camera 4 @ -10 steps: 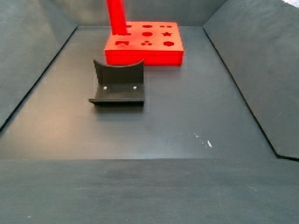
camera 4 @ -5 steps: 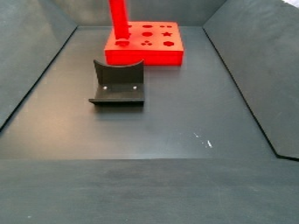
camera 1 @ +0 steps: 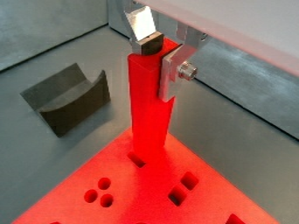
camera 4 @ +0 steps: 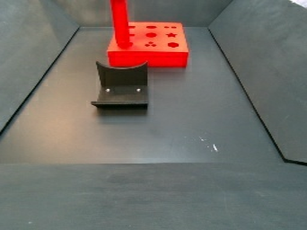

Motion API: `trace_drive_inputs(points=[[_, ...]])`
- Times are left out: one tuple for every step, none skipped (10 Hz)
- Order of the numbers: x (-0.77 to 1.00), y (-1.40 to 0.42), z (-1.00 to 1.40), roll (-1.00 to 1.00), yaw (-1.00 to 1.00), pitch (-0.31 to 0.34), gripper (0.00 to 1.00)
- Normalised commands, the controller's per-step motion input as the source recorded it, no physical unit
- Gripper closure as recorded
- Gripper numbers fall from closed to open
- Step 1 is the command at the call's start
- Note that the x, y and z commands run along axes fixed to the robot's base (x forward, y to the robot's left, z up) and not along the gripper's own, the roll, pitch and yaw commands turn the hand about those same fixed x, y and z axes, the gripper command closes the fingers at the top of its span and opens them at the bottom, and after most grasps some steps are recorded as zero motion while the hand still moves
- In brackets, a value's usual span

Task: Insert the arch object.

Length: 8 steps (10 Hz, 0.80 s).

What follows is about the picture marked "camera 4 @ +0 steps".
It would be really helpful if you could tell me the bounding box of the red shape-sorter block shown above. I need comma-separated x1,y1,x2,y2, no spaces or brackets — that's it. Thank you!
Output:
107,22,190,67

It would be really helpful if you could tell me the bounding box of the black curved holder stand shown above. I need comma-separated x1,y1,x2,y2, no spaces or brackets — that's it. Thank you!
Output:
91,62,148,108

